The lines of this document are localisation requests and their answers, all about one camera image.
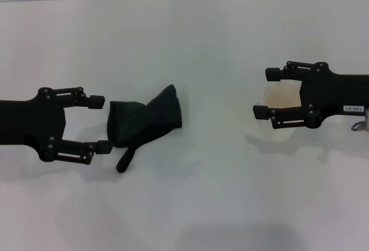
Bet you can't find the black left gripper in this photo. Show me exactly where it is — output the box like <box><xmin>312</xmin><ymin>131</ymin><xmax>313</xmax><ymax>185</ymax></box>
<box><xmin>0</xmin><ymin>87</ymin><xmax>114</xmax><ymax>166</ymax></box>

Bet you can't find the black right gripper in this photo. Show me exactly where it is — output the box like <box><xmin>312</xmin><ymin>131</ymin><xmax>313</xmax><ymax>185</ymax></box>
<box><xmin>253</xmin><ymin>60</ymin><xmax>369</xmax><ymax>130</ymax></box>

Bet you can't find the dark blue rag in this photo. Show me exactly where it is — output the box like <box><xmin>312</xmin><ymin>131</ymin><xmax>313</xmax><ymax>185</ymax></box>
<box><xmin>106</xmin><ymin>84</ymin><xmax>183</xmax><ymax>174</ymax></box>

